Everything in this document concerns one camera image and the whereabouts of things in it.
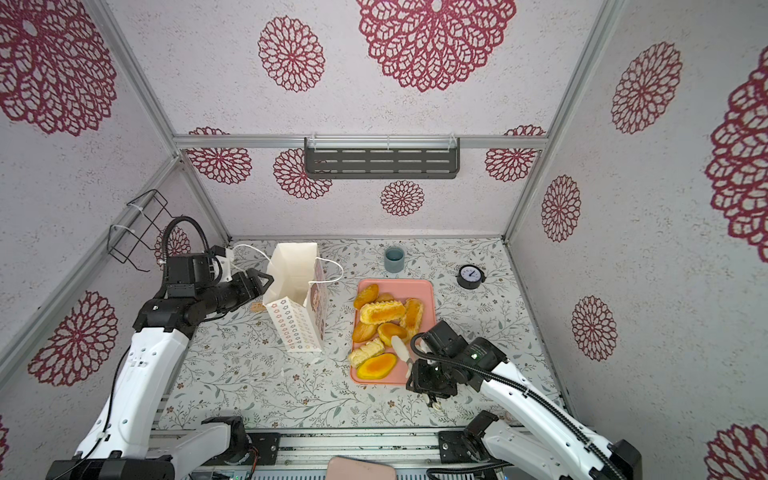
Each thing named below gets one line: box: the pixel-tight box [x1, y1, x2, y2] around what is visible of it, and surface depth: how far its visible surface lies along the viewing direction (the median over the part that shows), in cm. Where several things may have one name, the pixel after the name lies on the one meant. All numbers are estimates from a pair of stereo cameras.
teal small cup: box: [384, 246, 405, 273], surface depth 111 cm
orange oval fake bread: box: [357, 353, 397, 380], surface depth 85 cm
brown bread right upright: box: [400, 297, 424, 343], surface depth 96 cm
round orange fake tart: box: [378, 323, 407, 347], surface depth 90 cm
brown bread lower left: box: [352, 322, 383, 343], surface depth 92 cm
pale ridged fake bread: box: [349, 338, 385, 368], surface depth 87 cm
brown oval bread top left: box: [354, 284, 379, 309], surface depth 100 cm
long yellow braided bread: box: [359, 301, 406, 325], surface depth 91 cm
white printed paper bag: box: [262, 242, 328, 353], surface depth 81 cm
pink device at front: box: [326, 456, 397, 480], surface depth 71 cm
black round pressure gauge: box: [455, 264, 487, 289], surface depth 108 cm
